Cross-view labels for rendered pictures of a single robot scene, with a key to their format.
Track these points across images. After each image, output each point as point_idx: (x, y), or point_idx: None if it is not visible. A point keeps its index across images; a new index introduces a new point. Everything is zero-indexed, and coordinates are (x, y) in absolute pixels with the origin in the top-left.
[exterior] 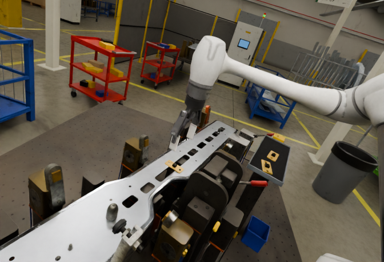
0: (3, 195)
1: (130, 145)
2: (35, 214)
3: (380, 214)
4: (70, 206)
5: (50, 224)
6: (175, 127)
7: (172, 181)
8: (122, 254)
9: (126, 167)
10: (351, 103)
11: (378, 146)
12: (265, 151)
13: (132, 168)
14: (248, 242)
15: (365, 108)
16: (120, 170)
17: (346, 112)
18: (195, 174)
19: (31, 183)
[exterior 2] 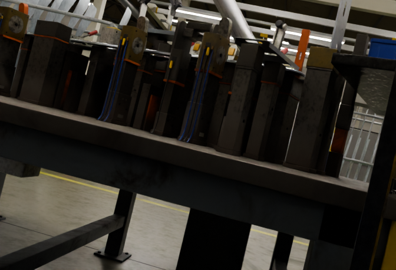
0: (121, 128)
1: (140, 29)
2: (210, 82)
3: (236, 32)
4: None
5: None
6: None
7: (167, 58)
8: (284, 33)
9: (132, 62)
10: None
11: (218, 2)
12: None
13: (140, 60)
14: None
15: None
16: (119, 73)
17: None
18: (215, 26)
19: (221, 40)
